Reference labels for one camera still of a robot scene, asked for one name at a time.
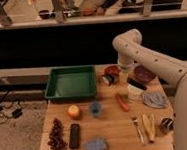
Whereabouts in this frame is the green plastic tray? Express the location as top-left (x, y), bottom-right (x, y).
top-left (45, 65), bottom-right (97, 102)

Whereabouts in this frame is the red bowl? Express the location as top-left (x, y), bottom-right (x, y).
top-left (104, 65), bottom-right (120, 86)

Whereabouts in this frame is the crumpled blue grey cloth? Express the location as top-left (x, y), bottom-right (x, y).
top-left (141, 91), bottom-right (167, 109)

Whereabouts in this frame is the metal can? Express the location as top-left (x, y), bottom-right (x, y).
top-left (160, 118), bottom-right (174, 134)

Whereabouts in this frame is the black power adapter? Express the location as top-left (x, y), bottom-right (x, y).
top-left (12, 108), bottom-right (23, 119)

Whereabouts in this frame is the small blue cup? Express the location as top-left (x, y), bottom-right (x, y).
top-left (89, 101), bottom-right (102, 118)

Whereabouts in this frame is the black remote control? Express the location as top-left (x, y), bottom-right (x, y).
top-left (69, 123), bottom-right (81, 149)

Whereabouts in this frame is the bunch of dark grapes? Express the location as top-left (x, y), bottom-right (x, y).
top-left (47, 118), bottom-right (67, 150)

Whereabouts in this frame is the blue sponge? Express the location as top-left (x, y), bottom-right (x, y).
top-left (83, 138), bottom-right (107, 150)

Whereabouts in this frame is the purple bowl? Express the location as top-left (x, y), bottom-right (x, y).
top-left (134, 65), bottom-right (156, 84)

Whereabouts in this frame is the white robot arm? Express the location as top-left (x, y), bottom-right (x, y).
top-left (113, 29), bottom-right (187, 150)

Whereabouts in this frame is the yellow orange apple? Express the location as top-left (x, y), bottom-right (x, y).
top-left (68, 105), bottom-right (81, 120)

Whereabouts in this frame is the orange carrot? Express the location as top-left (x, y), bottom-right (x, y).
top-left (115, 93), bottom-right (130, 111)

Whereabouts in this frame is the wooden board table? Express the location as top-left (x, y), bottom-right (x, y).
top-left (39, 65), bottom-right (174, 150)

